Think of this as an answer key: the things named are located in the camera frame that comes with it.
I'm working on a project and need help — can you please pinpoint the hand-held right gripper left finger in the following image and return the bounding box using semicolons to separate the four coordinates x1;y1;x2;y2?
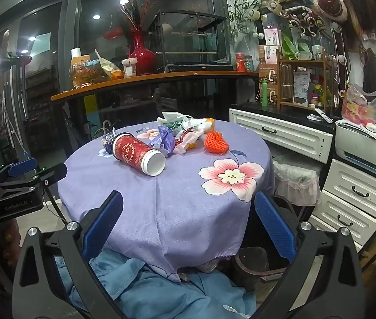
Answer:
12;190;129;319

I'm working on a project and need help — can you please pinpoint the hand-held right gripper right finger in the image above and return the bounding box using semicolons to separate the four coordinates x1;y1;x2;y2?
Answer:
251;192;365;319

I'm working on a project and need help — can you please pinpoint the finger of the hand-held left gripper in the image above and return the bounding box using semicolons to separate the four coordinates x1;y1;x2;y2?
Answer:
0;163;68;195
0;158;38;186

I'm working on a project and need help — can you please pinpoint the dark brown trash bin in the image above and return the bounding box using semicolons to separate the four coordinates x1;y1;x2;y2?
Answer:
234;246;291;291

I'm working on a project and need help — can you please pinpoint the orange mesh net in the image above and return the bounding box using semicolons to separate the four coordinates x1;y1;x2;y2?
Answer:
204;131;230;156

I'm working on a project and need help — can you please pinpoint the purple plastic bag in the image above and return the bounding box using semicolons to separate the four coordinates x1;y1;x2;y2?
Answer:
148;125;176;157

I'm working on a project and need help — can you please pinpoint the clear plastic wrapper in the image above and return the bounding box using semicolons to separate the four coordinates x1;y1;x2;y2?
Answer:
174;129;205;155

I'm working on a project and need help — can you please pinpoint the white plastic bag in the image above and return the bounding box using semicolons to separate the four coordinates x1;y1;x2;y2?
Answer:
157;111;193;128

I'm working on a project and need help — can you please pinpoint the lace-covered stool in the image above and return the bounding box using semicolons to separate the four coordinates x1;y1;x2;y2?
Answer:
273;159;321;207

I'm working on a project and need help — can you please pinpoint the purple floral tablecloth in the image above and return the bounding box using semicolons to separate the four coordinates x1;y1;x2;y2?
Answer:
57;120;275;283

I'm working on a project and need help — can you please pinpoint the white three-drawer cabinet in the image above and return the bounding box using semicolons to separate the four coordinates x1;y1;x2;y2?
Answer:
309;159;376;251

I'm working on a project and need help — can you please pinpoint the blue cloth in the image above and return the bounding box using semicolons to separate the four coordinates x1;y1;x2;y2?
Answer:
55;249;258;319

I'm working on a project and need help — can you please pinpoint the white wide drawer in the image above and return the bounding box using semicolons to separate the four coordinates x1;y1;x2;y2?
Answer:
229;108;334;164

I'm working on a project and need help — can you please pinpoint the glass candy bowl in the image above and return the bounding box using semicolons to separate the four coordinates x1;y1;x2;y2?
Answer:
69;59;104;89

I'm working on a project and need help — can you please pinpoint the white printer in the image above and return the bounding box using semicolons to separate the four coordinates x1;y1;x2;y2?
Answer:
335;120;376;182

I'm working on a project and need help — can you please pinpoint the paper snack bag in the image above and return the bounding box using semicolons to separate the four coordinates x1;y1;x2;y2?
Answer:
94;48;124;80

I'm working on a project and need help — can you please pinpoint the white labelled jar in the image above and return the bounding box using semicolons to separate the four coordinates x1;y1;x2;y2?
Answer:
122;57;137;78

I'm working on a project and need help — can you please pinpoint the wooden counter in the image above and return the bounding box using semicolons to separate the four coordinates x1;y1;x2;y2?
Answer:
51;70;260;102

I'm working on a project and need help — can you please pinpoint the white printed pouch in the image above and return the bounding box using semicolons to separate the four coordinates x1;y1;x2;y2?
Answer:
293;70;311;105

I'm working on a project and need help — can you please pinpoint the wooden rack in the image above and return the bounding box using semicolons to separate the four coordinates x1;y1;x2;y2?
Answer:
278;58;333;108

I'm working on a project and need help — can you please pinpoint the red vase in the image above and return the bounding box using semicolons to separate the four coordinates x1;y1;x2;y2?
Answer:
128;30;157;75

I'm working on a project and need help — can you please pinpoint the clear plastic bag of snacks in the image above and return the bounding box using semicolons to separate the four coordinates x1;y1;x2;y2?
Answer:
341;83;376;125

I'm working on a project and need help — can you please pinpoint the brown printed box stack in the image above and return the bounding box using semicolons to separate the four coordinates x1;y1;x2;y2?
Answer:
259;45;279;108

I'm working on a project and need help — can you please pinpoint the red tin can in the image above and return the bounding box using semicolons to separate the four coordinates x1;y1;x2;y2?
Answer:
235;52;247;72

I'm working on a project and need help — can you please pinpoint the dried flower bouquet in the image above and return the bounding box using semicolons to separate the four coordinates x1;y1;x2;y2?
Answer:
119;0;152;32

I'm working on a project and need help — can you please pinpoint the black wig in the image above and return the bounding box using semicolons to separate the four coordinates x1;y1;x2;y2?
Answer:
362;48;376;94

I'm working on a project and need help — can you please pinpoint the glass display case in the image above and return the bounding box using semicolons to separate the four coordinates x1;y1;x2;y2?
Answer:
148;11;233;72

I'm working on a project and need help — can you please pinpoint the pink box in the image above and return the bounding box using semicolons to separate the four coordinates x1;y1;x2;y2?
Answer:
264;28;282;46

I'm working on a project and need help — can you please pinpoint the green bamboo plant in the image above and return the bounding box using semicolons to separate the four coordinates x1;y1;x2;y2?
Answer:
224;0;270;50

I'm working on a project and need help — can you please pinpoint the round maroon hat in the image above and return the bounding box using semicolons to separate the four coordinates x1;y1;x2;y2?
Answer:
314;0;348;22

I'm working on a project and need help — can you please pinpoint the grey curved handle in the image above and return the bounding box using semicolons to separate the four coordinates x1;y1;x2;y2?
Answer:
101;120;115;153

